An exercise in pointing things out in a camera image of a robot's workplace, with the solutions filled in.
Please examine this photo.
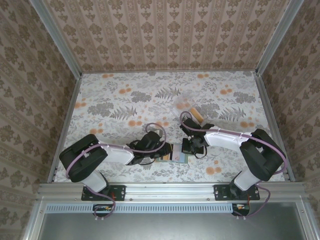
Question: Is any green leather card holder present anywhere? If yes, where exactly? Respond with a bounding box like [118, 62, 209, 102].
[154, 142, 190, 165]

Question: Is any white pink credit card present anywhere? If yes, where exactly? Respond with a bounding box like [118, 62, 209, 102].
[172, 144, 185, 162]

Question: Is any orange credit card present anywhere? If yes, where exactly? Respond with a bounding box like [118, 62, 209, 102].
[190, 106, 204, 124]

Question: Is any clear plastic card box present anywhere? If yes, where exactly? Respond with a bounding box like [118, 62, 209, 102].
[171, 92, 209, 124]

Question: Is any grey metal panel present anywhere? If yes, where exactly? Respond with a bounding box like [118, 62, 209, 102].
[37, 202, 310, 240]

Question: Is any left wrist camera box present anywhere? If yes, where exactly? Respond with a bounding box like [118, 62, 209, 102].
[141, 129, 163, 151]

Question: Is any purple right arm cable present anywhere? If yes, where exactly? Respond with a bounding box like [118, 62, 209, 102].
[179, 111, 287, 221]

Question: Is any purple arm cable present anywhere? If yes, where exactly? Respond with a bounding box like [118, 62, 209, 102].
[65, 122, 168, 221]
[179, 111, 287, 221]

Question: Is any long aluminium table rail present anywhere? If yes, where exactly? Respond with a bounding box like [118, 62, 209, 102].
[37, 181, 309, 201]

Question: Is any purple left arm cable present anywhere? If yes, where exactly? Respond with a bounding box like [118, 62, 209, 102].
[65, 122, 168, 221]

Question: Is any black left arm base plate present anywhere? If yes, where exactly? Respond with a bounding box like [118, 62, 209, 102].
[81, 184, 126, 202]

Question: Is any grey slotted cable duct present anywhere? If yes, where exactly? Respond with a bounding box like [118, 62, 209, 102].
[45, 202, 251, 214]

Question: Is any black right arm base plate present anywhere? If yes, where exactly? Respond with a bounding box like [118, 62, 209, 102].
[214, 184, 261, 202]

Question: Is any aluminium side rail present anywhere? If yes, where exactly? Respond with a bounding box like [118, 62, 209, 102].
[253, 71, 296, 182]
[46, 72, 84, 183]

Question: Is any black cable connector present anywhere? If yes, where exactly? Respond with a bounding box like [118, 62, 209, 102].
[92, 203, 115, 218]
[231, 203, 251, 217]

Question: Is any aluminium frame post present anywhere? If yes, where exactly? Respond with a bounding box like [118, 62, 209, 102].
[255, 0, 305, 76]
[31, 0, 83, 77]

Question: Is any aluminium lower frame rail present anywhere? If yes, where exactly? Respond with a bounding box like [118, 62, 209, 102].
[21, 197, 48, 240]
[296, 199, 316, 240]

